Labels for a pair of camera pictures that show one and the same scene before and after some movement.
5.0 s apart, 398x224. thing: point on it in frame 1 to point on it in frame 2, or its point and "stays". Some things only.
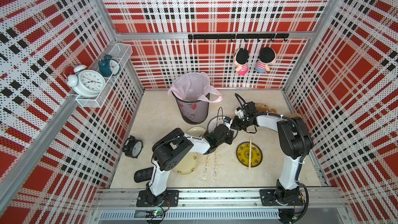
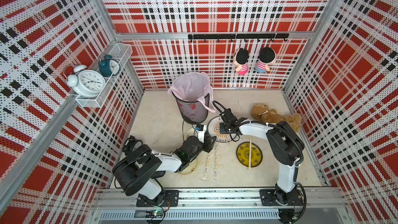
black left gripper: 230,136 to 208,145
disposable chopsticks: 215,165 stays
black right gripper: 236,125 to 222,130
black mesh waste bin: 192,112 stays
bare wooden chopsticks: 250,153 stays
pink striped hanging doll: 241,58 stays
